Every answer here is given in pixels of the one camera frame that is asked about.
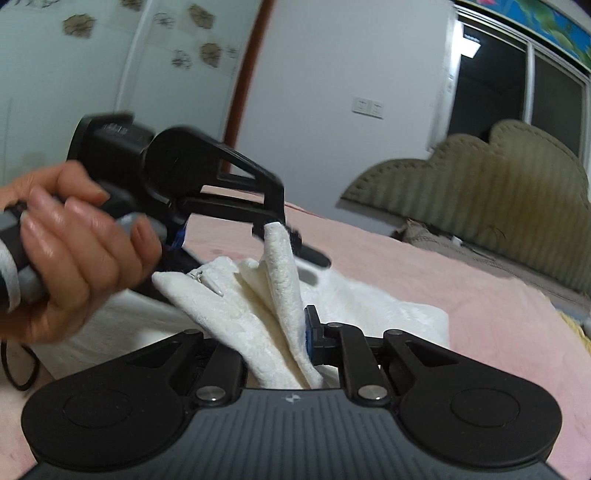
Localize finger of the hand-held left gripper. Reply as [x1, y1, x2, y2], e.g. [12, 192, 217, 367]
[284, 226, 332, 270]
[179, 138, 291, 239]

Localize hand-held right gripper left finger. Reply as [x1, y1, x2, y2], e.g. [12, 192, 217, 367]
[124, 329, 244, 408]

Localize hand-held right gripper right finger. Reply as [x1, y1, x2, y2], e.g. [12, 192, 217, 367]
[302, 305, 459, 403]

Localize white pants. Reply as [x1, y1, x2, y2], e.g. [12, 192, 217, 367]
[34, 222, 451, 391]

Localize person's left hand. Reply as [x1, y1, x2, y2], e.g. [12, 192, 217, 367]
[0, 161, 164, 345]

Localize pink bed cover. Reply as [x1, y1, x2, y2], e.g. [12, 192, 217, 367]
[0, 185, 591, 480]

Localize beige pillow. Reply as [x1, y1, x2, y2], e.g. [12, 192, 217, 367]
[392, 219, 513, 273]

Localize olive padded headboard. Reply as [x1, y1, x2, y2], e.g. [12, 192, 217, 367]
[339, 119, 591, 304]

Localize white framed window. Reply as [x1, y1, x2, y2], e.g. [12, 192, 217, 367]
[449, 6, 591, 172]

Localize yellow cloth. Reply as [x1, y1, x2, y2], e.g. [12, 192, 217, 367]
[558, 308, 591, 354]

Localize blue floral window valance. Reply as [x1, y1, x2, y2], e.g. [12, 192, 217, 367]
[455, 0, 591, 73]

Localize brown wooden door frame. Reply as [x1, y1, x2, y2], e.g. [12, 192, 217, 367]
[225, 0, 276, 145]

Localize dark gripper cable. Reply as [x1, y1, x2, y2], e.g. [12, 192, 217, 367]
[0, 340, 41, 393]

